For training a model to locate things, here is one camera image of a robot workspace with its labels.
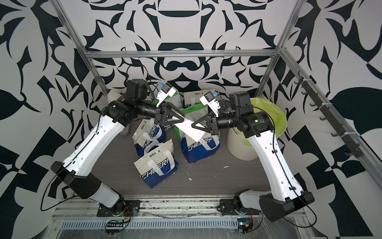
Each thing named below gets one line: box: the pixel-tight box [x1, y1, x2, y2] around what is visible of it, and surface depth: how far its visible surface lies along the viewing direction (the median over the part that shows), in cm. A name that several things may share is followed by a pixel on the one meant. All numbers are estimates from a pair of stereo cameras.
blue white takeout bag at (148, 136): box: [131, 118, 167, 159], surface depth 79 cm
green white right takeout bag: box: [181, 103, 209, 124], surface depth 85 cm
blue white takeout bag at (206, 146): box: [181, 131, 221, 164], surface depth 82 cm
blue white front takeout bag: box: [133, 138, 179, 189], surface depth 71 cm
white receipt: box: [174, 118, 206, 142], surface depth 58 cm
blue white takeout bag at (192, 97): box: [183, 89, 215, 106], surface depth 93 cm
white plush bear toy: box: [106, 89, 123, 104], surface depth 97 cm
